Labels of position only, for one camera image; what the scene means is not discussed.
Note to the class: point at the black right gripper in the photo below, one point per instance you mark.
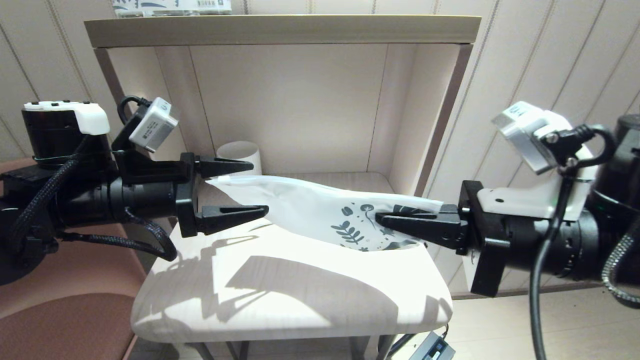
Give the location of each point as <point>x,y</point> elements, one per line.
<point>482,250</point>

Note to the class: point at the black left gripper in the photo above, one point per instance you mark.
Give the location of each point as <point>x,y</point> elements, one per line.
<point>187,200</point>

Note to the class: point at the white floral plastic bag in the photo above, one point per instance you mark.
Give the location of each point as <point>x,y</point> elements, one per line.
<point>300,205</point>

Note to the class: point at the white ribbed ceramic mug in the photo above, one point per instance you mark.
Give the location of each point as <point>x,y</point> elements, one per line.
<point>240,152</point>

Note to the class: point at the light wooden desk with shelf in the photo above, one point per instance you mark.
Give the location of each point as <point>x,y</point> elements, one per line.
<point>300,100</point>

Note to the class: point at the patterned package with barcode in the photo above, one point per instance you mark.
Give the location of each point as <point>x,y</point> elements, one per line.
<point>170,5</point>

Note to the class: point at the reddish brown chair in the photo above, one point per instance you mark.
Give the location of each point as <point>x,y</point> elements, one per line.
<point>50,320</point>

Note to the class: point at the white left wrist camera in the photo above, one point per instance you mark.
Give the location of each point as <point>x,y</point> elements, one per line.
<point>152,125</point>

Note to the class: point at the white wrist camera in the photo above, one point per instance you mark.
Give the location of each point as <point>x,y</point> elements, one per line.
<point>530,140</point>
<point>152,125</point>

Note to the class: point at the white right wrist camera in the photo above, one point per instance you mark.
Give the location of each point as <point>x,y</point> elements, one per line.
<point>530,140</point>

